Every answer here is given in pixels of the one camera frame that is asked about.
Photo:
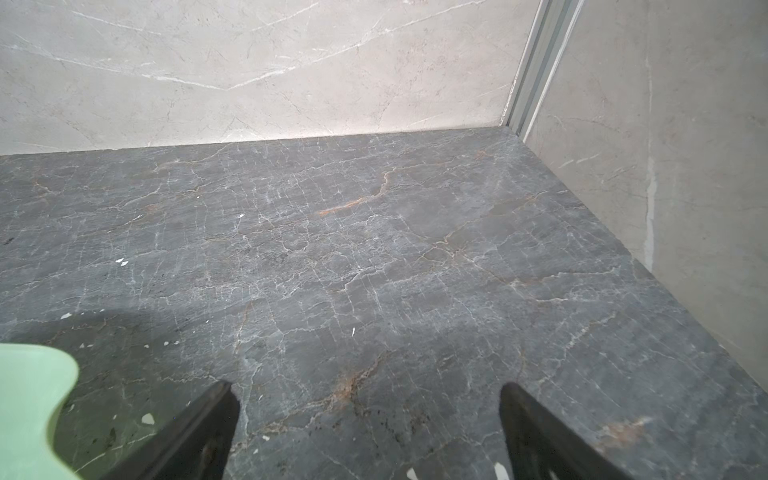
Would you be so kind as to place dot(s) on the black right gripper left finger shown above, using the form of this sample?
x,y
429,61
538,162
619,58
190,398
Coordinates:
x,y
195,445

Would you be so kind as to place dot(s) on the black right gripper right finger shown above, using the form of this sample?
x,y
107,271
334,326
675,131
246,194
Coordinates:
x,y
541,446

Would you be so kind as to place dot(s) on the light green wavy fruit bowl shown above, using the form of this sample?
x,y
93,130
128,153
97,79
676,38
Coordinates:
x,y
35,384

